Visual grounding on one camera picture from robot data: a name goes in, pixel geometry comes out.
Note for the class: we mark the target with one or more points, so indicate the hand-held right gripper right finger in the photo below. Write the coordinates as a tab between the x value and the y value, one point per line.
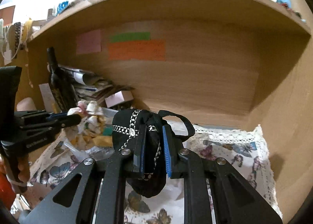
167	151

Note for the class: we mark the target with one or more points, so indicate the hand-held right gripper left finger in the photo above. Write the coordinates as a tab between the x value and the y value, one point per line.
139	151

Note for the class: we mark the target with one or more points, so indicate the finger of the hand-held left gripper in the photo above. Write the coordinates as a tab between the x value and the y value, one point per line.
57	116
71	119

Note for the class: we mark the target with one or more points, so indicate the floral plastic bag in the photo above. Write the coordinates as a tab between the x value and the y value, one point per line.
94	116

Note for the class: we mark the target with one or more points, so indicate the black pouch white trim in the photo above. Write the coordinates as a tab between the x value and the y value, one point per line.
125	121

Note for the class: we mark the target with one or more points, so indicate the person's left forearm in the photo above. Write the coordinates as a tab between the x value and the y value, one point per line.
6	189

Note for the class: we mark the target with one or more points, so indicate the person's left hand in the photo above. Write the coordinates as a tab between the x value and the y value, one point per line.
24	172

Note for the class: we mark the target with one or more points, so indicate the dark wine bottle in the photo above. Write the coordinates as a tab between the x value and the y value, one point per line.
57	84

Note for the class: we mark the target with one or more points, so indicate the yellow cloth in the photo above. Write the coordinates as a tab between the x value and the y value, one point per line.
102	140

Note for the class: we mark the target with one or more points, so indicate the pile of papers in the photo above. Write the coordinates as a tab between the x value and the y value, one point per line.
97	89

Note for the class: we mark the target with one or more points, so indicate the clear plastic bag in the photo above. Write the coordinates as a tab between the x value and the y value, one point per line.
97	151

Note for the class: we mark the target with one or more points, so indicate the small pink box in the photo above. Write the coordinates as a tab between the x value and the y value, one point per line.
117	98

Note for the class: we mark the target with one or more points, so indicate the butterfly print lace tablecloth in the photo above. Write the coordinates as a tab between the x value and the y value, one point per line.
232	151

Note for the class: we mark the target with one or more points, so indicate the wooden desk shelf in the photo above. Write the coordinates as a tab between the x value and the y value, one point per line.
195	79

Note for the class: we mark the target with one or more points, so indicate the pink sticky note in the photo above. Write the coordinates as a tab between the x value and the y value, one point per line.
88	42

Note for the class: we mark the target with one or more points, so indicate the black patterned ribbon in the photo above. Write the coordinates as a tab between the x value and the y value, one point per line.
17	37

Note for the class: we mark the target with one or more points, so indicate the cream ribbon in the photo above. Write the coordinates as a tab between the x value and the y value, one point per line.
28	29

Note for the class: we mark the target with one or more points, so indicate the orange sticky note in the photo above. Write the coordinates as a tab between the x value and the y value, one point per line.
137	50

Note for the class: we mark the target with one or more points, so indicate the green sticky note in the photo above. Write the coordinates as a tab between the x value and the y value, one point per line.
129	37

